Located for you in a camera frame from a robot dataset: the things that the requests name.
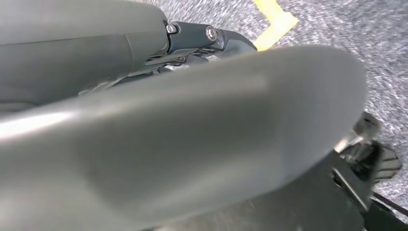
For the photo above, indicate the yellow floor tape square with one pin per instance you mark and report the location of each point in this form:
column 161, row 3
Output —
column 274, row 22

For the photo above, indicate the black robot left leg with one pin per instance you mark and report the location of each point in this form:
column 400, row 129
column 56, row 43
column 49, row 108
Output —
column 318, row 204

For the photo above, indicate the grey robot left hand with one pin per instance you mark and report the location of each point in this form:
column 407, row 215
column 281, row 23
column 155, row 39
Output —
column 63, row 63

